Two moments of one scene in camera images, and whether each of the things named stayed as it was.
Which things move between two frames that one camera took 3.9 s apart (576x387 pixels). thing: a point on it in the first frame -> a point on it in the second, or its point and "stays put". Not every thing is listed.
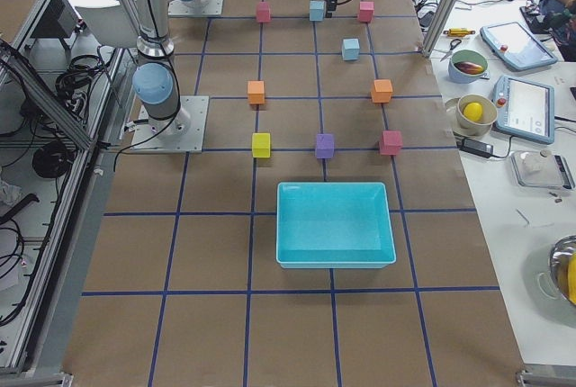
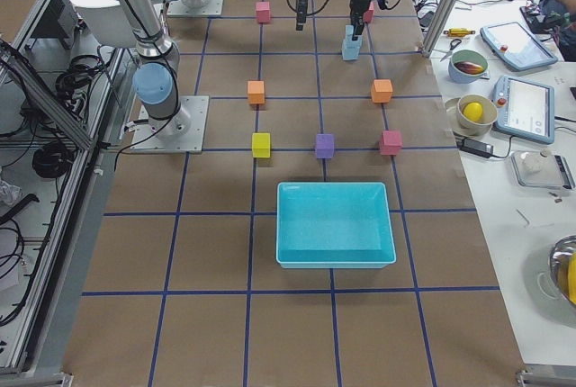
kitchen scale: (542, 169) stays put
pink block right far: (391, 142) stays put
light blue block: (350, 49) stays put
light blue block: (317, 10) -> (349, 35)
